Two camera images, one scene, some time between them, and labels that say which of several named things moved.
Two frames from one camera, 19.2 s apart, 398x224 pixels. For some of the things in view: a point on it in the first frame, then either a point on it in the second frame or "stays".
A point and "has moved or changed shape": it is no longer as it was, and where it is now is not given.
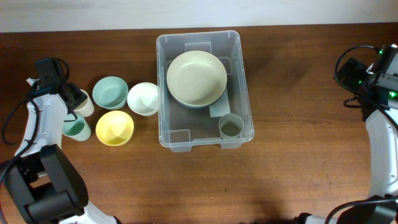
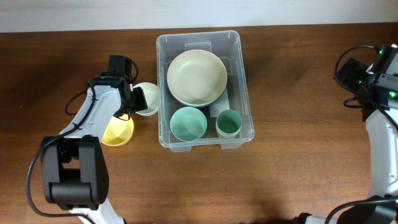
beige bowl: (196, 79) stays
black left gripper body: (81, 95) → (138, 102)
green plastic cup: (78, 129) has moved or changed shape
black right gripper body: (357, 77) stays
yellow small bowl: (115, 127) stays
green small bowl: (110, 93) has moved or changed shape
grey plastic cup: (231, 126) stays
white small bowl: (143, 99) stays
